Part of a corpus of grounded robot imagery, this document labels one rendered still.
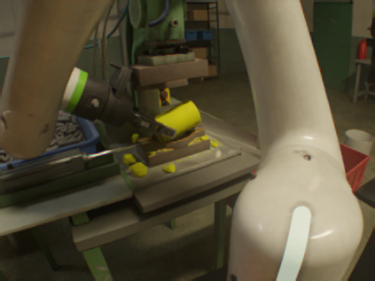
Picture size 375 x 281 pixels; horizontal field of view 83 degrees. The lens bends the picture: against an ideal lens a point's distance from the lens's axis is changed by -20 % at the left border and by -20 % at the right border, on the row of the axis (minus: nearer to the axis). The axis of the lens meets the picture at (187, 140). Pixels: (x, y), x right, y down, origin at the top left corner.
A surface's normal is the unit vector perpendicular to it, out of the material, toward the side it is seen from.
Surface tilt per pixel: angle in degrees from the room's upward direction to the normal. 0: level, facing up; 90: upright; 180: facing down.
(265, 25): 89
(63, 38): 129
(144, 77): 90
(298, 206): 10
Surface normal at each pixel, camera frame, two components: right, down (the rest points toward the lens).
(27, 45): -0.17, 0.64
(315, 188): 0.02, -0.90
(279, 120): -0.63, 0.33
